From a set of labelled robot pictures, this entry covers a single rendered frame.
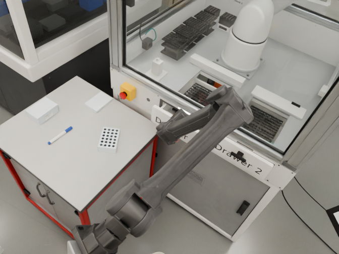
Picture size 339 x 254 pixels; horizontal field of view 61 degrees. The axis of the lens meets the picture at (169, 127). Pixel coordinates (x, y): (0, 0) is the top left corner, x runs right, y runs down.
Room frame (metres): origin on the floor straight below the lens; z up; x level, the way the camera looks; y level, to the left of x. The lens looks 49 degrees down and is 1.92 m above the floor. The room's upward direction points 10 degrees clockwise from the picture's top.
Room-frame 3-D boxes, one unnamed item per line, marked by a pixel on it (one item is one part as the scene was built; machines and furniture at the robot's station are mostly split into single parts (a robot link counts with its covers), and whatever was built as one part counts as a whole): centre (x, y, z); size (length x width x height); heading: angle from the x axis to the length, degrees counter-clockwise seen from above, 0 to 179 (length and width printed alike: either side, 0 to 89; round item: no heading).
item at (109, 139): (0.83, 0.28, 0.78); 0.12 x 0.08 x 0.04; 4
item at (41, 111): (0.93, 0.65, 0.79); 0.13 x 0.09 x 0.05; 154
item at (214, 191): (1.35, -0.32, 0.40); 1.03 x 0.95 x 0.80; 63
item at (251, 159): (0.80, -0.34, 0.87); 0.29 x 0.02 x 0.11; 63
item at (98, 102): (1.08, 0.40, 0.77); 0.13 x 0.09 x 0.02; 152
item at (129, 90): (1.08, 0.24, 0.88); 0.07 x 0.05 x 0.07; 63
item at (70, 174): (0.86, 0.44, 0.38); 0.62 x 0.58 x 0.76; 63
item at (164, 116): (0.90, -0.03, 0.87); 0.29 x 0.02 x 0.11; 63
